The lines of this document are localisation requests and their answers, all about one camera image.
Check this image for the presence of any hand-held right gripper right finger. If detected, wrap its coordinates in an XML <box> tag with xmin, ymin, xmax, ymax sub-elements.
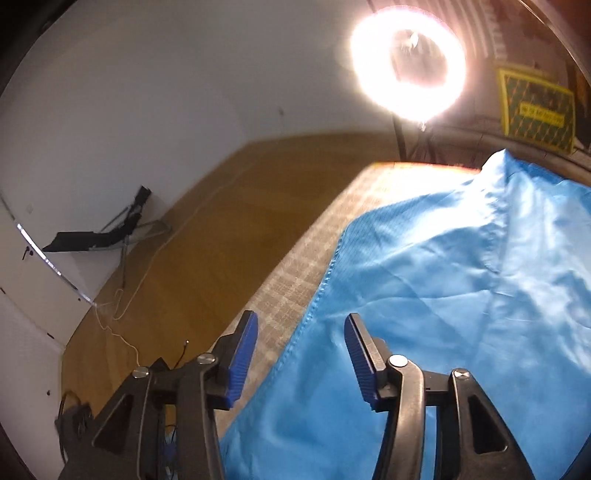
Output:
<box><xmin>344</xmin><ymin>313</ymin><xmax>539</xmax><ymax>480</ymax></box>

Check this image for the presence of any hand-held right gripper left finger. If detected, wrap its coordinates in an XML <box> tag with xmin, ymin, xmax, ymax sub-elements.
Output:
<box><xmin>58</xmin><ymin>310</ymin><xmax>259</xmax><ymax>480</ymax></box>

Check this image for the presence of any light blue work coat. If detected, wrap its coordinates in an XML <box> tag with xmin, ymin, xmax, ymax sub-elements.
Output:
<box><xmin>217</xmin><ymin>150</ymin><xmax>591</xmax><ymax>480</ymax></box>

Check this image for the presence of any beige plaid blanket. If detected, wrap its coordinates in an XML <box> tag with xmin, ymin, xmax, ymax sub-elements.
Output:
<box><xmin>203</xmin><ymin>161</ymin><xmax>483</xmax><ymax>428</ymax></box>

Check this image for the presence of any black folded tripod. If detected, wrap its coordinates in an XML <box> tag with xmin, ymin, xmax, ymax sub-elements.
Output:
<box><xmin>41</xmin><ymin>185</ymin><xmax>171</xmax><ymax>254</ymax></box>

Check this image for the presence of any black light stand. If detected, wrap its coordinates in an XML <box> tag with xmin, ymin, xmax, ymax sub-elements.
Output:
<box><xmin>392</xmin><ymin>115</ymin><xmax>437</xmax><ymax>163</ymax></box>

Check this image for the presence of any green and yellow poster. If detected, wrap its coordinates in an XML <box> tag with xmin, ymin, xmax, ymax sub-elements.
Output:
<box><xmin>495</xmin><ymin>67</ymin><xmax>578</xmax><ymax>155</ymax></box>

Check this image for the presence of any white slatted panel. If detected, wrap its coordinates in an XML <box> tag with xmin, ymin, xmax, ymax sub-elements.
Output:
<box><xmin>443</xmin><ymin>0</ymin><xmax>509</xmax><ymax>63</ymax></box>

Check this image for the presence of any white floor cable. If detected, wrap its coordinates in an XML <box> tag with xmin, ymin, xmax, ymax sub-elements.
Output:
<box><xmin>95</xmin><ymin>157</ymin><xmax>259</xmax><ymax>367</ymax></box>

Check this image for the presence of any black device with cable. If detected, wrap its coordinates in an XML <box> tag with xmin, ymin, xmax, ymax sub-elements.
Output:
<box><xmin>55</xmin><ymin>390</ymin><xmax>94</xmax><ymax>462</ymax></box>

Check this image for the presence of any ring light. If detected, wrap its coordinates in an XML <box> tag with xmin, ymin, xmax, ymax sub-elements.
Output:
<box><xmin>348</xmin><ymin>4</ymin><xmax>467</xmax><ymax>123</ymax></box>

